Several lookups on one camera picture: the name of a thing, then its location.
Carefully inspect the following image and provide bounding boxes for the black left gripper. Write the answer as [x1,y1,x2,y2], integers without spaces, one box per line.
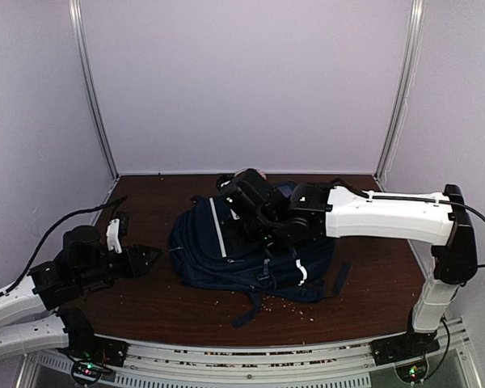
[75,242,166,291]

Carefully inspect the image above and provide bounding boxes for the navy blue student backpack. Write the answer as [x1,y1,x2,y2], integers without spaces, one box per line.
[168,196,335,328]

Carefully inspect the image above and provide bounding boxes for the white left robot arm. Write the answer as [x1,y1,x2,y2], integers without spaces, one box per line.
[0,213,162,361]

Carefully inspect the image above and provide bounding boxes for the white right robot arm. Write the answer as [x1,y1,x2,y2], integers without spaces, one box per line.
[217,168,478,357]

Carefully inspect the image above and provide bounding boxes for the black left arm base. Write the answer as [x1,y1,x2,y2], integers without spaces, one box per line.
[56,307,129,367]

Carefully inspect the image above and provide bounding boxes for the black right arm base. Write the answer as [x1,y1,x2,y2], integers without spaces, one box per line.
[369,328,440,366]

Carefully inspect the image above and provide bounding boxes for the red blue patterned bowl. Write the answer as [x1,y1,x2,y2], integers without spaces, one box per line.
[234,168,267,180]

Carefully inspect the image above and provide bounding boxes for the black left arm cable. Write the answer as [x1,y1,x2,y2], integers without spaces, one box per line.
[0,196,129,300]

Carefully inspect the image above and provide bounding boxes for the aluminium front rail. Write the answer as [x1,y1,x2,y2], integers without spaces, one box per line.
[22,317,480,388]

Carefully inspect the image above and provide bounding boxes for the left aluminium frame post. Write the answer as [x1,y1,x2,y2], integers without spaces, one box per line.
[68,0,120,180]

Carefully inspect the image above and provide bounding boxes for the aluminium frame post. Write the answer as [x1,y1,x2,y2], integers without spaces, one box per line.
[375,0,425,187]
[68,0,120,180]

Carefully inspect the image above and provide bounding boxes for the right aluminium frame post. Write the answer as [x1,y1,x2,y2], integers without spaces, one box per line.
[375,0,425,187]

